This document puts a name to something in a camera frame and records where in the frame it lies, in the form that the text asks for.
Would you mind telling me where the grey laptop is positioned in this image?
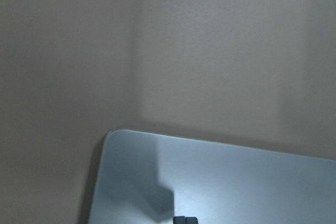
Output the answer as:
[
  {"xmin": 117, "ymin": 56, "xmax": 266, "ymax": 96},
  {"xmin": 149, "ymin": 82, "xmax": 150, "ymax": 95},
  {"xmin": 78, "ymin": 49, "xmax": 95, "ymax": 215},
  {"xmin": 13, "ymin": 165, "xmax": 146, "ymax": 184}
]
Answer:
[{"xmin": 89, "ymin": 130, "xmax": 335, "ymax": 223}]

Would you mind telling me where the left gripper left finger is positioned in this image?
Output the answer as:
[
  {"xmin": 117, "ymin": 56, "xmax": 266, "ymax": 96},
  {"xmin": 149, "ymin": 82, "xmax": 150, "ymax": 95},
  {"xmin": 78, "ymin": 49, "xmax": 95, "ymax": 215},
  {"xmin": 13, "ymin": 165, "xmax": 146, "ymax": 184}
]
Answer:
[{"xmin": 173, "ymin": 216, "xmax": 186, "ymax": 224}]

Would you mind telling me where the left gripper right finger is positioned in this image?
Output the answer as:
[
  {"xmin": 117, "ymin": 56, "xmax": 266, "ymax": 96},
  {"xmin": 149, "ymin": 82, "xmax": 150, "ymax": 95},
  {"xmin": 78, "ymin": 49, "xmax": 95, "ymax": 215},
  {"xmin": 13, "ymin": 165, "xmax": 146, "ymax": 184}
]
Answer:
[{"xmin": 185, "ymin": 217, "xmax": 198, "ymax": 224}]

